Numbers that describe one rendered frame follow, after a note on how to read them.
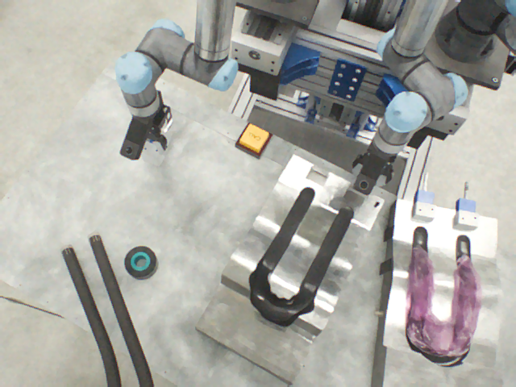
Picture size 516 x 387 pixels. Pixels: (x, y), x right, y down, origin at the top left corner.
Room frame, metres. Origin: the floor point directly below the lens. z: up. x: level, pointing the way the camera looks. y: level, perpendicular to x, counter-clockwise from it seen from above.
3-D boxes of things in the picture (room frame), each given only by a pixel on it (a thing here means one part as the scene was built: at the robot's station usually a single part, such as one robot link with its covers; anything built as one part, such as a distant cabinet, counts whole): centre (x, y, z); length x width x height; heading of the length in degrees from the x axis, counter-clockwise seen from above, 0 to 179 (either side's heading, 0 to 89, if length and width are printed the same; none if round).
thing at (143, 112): (0.62, 0.27, 1.07); 0.08 x 0.08 x 0.05
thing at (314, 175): (0.54, -0.17, 0.87); 0.05 x 0.05 x 0.04; 65
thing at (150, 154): (0.64, 0.26, 0.83); 0.13 x 0.05 x 0.05; 160
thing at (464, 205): (0.51, -0.56, 0.86); 0.13 x 0.05 x 0.05; 172
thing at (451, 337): (0.25, -0.47, 0.90); 0.26 x 0.18 x 0.08; 172
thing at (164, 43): (0.71, 0.21, 1.14); 0.11 x 0.11 x 0.08; 68
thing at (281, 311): (0.33, -0.13, 0.92); 0.35 x 0.16 x 0.09; 155
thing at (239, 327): (0.32, -0.11, 0.87); 0.50 x 0.26 x 0.14; 155
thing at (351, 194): (0.50, -0.27, 0.87); 0.05 x 0.05 x 0.04; 65
